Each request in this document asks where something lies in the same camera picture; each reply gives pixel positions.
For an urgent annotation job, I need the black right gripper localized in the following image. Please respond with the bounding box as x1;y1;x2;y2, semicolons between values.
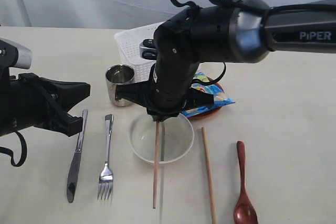
115;65;214;122

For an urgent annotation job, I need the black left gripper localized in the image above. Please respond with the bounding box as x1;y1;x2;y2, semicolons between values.
1;73;91;137

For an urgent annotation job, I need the wooden chopstick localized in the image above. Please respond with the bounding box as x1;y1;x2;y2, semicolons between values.
201;127;217;224
152;121;160;209

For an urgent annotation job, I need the blue potato chips bag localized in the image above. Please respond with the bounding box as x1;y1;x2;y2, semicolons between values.
181;71;236;119

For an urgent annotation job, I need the speckled beige ceramic bowl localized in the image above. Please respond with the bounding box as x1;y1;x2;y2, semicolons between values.
128;113;194;165

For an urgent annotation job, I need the terracotta brown plate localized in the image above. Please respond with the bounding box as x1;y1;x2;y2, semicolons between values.
188;76;224;120

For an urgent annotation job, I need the stainless steel cup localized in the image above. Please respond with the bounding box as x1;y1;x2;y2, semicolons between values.
105;64;135;106

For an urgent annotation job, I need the stainless steel fork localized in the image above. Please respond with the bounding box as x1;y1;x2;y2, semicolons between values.
97;114;114;200

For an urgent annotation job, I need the brown wooden handled spoon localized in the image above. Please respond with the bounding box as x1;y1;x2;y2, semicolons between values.
233;141;258;224

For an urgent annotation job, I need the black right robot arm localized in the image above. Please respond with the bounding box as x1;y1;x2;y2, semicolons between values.
115;0;335;121

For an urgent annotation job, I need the white perforated plastic basket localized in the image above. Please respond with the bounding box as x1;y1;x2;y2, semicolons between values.
114;22;162;82

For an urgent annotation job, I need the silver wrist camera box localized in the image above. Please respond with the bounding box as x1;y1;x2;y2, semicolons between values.
139;39;157;60

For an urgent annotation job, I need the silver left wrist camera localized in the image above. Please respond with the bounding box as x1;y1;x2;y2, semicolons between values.
1;38;32;78

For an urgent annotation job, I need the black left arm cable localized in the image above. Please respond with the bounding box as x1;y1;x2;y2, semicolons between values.
0;129;28;167

